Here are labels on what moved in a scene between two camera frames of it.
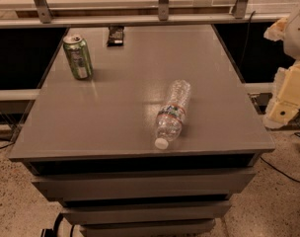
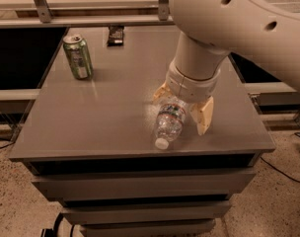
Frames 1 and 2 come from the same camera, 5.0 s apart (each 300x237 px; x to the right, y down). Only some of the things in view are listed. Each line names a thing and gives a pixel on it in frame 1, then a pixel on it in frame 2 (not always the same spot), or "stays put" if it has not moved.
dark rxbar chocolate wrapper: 115,36 stays put
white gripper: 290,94 -> 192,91
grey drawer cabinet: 90,141 stays put
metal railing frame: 41,15 stays put
